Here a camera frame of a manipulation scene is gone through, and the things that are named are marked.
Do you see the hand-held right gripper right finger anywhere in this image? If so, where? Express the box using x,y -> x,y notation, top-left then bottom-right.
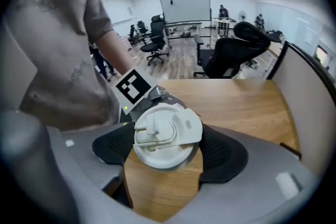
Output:
198,124 -> 323,208

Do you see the rolling whiteboard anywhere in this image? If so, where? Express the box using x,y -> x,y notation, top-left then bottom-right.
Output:
157,0 -> 212,41

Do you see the white standing table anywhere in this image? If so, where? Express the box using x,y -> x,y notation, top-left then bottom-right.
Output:
212,17 -> 237,37

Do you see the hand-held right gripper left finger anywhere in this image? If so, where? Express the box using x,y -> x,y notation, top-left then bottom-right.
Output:
46,121 -> 136,191

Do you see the large black office chair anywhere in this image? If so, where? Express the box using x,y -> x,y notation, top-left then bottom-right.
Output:
193,21 -> 271,79

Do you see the beige desk partition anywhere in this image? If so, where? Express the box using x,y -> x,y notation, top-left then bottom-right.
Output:
266,40 -> 336,174

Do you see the black mesh office chair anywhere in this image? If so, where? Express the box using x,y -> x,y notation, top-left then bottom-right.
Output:
140,15 -> 171,66

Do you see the small black office chair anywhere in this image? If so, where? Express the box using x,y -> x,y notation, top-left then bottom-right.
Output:
127,20 -> 149,47

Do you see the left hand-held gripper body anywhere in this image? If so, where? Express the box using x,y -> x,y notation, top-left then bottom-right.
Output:
110,67 -> 185,124

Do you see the white bottle lid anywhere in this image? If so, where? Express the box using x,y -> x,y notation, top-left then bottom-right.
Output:
132,102 -> 204,172

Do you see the person's left forearm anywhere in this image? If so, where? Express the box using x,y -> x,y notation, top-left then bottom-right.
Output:
88,29 -> 138,80

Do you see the person's beige shirt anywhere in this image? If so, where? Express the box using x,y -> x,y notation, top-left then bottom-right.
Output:
4,0 -> 124,132

